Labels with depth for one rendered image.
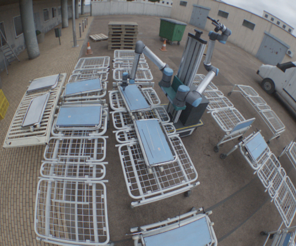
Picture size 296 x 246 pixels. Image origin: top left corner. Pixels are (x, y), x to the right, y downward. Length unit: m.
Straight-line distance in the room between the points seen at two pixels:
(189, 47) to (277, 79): 6.47
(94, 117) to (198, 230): 1.97
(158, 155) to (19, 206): 2.41
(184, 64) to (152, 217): 2.22
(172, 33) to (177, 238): 7.82
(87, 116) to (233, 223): 2.92
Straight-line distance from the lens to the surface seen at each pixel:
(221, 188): 2.63
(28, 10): 7.26
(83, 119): 2.11
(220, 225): 2.50
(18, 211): 2.73
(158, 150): 1.77
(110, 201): 2.09
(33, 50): 7.41
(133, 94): 2.48
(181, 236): 1.58
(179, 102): 1.90
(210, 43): 1.92
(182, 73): 2.16
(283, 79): 7.90
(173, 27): 7.78
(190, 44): 2.00
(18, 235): 2.77
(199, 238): 1.68
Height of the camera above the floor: 2.06
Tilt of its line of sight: 48 degrees down
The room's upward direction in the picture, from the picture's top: 11 degrees clockwise
